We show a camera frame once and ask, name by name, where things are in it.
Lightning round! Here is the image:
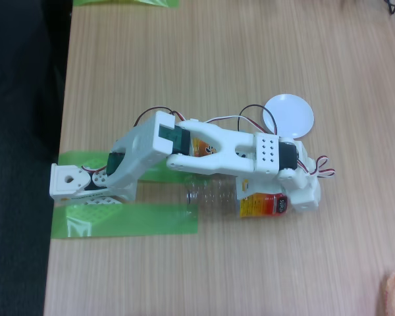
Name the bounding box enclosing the small white round plate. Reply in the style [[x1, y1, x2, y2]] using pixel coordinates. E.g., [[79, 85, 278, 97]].
[[262, 93, 315, 139]]

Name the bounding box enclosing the orange drink aluminium bottle can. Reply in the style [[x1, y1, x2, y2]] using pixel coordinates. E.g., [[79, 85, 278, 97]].
[[191, 137, 251, 159]]

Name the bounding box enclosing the wide green tape strip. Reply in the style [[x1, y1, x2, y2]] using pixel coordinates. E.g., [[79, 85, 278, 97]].
[[57, 150, 198, 184]]

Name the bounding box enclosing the clear plastic bottle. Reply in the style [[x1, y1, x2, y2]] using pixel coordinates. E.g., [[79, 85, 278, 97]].
[[184, 176, 292, 219]]

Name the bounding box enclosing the long green tape strip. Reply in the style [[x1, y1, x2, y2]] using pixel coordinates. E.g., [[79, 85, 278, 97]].
[[51, 203, 199, 240]]

